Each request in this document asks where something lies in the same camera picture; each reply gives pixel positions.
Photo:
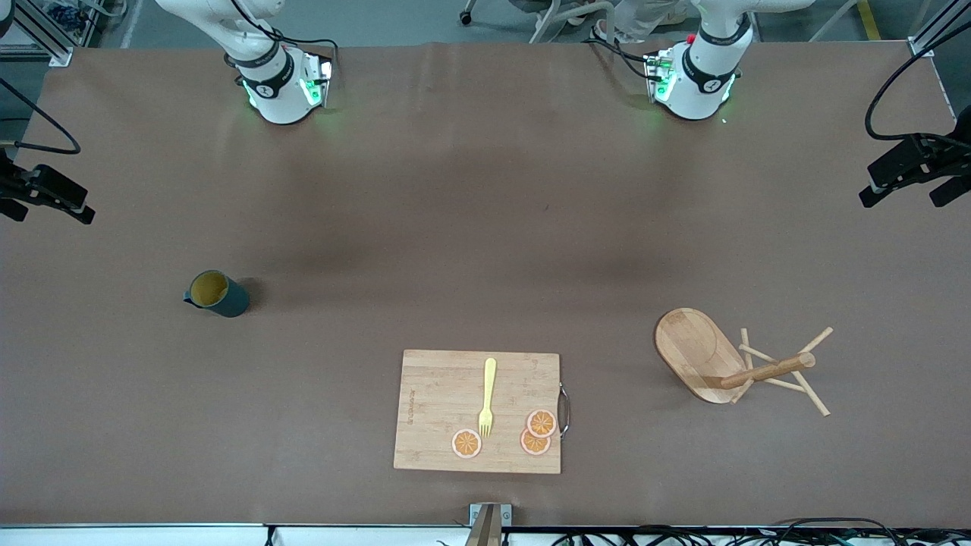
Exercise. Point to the bamboo cutting board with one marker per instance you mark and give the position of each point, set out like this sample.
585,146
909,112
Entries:
440,409

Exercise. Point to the dark teal mug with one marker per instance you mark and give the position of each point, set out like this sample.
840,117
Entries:
227,303

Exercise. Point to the white sneaker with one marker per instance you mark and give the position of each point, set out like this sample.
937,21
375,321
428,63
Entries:
626,34

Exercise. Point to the wooden mug tree rack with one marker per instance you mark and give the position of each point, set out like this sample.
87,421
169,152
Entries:
690,349

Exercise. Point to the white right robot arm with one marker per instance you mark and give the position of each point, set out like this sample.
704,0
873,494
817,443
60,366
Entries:
277,98

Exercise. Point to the orange slice toy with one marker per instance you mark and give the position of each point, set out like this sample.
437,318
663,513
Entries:
466,444
542,422
532,446

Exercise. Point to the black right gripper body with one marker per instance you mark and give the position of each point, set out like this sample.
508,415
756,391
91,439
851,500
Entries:
15,189

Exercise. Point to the aluminium frame post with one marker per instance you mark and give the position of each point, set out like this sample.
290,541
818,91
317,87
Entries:
922,47
57,54

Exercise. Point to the yellow plastic fork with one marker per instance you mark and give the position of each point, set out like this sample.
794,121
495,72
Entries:
489,379

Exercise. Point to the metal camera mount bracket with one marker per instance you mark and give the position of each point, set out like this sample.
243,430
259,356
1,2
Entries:
489,523

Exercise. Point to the grey chair base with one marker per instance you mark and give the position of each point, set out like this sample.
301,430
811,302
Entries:
545,26

